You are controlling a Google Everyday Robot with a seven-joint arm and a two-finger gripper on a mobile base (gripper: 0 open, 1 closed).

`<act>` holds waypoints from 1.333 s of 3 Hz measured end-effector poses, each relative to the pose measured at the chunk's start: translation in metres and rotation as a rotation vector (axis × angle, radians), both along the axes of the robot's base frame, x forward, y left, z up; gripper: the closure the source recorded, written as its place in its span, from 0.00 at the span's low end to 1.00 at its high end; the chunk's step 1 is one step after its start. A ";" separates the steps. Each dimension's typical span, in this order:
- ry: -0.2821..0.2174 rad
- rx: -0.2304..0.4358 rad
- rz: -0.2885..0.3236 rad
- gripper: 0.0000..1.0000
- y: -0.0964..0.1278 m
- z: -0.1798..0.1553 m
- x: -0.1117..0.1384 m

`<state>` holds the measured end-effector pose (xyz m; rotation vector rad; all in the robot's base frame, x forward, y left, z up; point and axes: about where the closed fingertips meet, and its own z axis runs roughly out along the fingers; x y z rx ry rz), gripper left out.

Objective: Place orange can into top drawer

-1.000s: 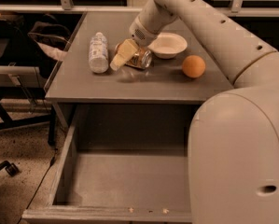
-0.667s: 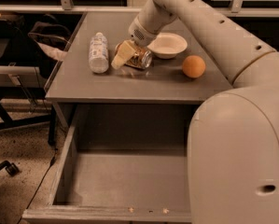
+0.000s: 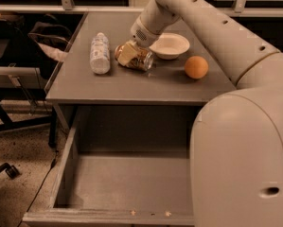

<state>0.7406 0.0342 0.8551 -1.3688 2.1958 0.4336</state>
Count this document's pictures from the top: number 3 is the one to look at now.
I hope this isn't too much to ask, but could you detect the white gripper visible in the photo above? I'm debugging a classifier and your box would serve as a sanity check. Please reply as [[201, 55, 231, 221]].
[[117, 0, 180, 66]]

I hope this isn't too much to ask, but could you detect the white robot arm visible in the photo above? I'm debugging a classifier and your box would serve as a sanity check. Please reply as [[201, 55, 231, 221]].
[[131, 0, 283, 227]]

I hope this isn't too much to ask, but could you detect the grey cabinet with flat top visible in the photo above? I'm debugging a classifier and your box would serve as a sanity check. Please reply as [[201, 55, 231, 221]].
[[47, 11, 233, 151]]

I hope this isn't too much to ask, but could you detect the open grey top drawer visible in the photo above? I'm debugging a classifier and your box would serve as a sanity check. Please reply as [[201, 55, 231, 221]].
[[24, 105, 194, 227]]

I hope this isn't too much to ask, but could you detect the clear plastic water bottle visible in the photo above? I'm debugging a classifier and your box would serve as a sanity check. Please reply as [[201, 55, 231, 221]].
[[90, 32, 111, 75]]

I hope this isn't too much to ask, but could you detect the white paper bowl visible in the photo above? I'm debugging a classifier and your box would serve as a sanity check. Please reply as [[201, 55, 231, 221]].
[[150, 33, 190, 60]]

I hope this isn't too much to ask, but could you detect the orange fruit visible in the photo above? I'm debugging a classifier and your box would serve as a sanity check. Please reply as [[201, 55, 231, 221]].
[[185, 56, 209, 79]]

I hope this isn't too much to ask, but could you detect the dark jacket with light lining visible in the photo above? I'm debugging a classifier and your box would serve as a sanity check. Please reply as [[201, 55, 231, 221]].
[[28, 14, 72, 62]]

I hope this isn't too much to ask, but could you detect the black office chair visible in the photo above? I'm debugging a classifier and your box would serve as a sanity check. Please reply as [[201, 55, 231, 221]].
[[0, 12, 59, 182]]

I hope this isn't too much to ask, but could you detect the black floor cable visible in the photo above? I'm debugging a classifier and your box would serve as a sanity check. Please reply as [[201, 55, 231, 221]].
[[16, 148, 60, 227]]

